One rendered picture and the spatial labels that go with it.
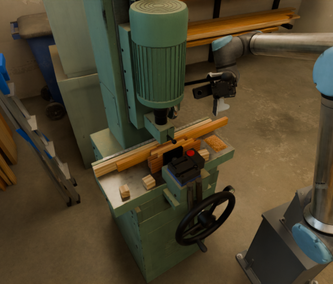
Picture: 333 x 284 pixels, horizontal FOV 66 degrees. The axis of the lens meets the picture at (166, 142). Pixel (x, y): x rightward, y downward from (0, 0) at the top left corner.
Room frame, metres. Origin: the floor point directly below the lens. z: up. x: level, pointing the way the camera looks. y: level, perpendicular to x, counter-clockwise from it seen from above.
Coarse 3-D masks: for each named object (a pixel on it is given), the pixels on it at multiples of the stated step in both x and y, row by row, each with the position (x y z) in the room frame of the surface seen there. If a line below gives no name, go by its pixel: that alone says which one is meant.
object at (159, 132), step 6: (144, 114) 0.87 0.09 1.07; (150, 114) 0.87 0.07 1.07; (144, 120) 0.87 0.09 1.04; (150, 120) 0.83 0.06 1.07; (150, 126) 0.82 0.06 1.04; (156, 126) 0.79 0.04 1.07; (162, 126) 0.79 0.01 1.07; (168, 126) 0.79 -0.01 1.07; (150, 132) 0.83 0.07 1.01; (156, 132) 0.78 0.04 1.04; (162, 132) 0.77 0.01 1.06; (168, 132) 0.78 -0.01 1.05; (156, 138) 0.79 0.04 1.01; (162, 138) 0.77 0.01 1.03
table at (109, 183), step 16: (208, 160) 0.76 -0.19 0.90; (224, 160) 0.80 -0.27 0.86; (112, 176) 0.67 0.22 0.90; (128, 176) 0.67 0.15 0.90; (144, 176) 0.67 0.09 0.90; (160, 176) 0.67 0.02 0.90; (112, 192) 0.60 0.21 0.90; (144, 192) 0.59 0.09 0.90; (160, 192) 0.62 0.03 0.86; (112, 208) 0.53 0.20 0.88; (128, 208) 0.55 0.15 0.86; (176, 208) 0.55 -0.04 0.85
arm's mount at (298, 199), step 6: (312, 186) 0.70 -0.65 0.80; (300, 192) 0.67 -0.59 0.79; (306, 192) 0.67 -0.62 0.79; (294, 198) 0.67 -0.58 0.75; (300, 198) 0.65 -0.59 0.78; (294, 204) 0.66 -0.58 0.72; (300, 204) 0.63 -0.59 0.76; (288, 210) 0.66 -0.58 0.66; (294, 210) 0.64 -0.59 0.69; (300, 210) 0.62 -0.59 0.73; (288, 216) 0.65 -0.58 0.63; (294, 216) 0.63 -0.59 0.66; (300, 216) 0.61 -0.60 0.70; (282, 222) 0.66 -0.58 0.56; (288, 222) 0.64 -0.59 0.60; (294, 222) 0.62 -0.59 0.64; (288, 228) 0.62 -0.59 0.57; (294, 240) 0.57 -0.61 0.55
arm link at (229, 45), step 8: (216, 40) 1.09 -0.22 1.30; (224, 40) 1.06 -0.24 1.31; (232, 40) 1.09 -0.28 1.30; (240, 40) 1.09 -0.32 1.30; (216, 48) 1.06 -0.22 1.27; (224, 48) 1.05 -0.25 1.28; (232, 48) 1.06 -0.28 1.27; (240, 48) 1.07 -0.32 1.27; (216, 56) 1.06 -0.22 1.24; (224, 56) 1.04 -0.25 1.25; (232, 56) 1.05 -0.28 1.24; (216, 64) 1.05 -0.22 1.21; (224, 64) 1.03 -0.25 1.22; (232, 64) 1.03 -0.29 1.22
